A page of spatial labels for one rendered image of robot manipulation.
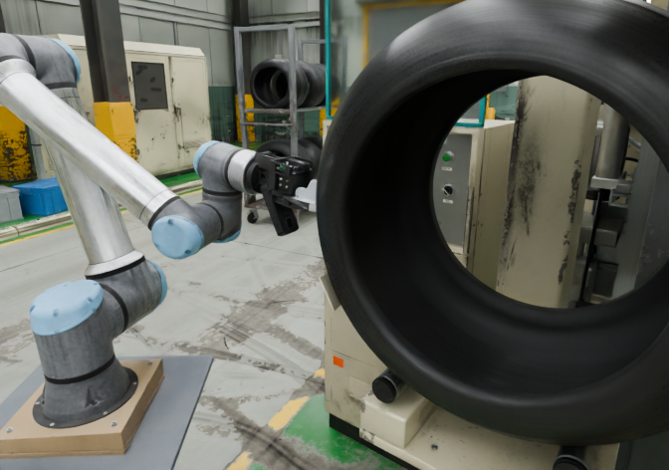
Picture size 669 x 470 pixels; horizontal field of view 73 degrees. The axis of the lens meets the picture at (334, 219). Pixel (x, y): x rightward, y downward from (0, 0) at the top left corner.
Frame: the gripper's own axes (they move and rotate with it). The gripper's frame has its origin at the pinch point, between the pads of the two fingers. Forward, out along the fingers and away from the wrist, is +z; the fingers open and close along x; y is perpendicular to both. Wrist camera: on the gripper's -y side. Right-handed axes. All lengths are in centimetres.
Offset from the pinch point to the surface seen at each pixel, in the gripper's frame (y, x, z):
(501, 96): -25, 884, -248
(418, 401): -26.3, -4.7, 25.0
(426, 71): 26.8, -12.8, 20.6
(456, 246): -25, 64, 3
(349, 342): -74, 59, -28
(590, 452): -18, -6, 50
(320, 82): -4, 312, -255
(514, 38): 31.1, -12.4, 30.0
